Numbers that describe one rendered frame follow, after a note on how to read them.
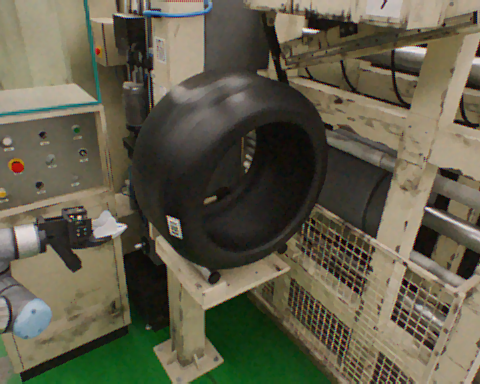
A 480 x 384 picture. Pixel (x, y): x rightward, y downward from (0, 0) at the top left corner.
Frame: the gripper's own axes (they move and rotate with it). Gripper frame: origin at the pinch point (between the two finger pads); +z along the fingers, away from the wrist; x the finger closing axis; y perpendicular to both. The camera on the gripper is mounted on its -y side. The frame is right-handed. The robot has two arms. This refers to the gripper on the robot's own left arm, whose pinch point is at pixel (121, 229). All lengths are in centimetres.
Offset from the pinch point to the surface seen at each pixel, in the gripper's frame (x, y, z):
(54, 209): 63, -25, -4
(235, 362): 18, -105, 68
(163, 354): 41, -107, 39
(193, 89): 4.8, 36.3, 20.8
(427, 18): -33, 61, 56
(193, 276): -0.5, -23.2, 24.2
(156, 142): 2.2, 23.1, 9.7
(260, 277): -7, -26, 48
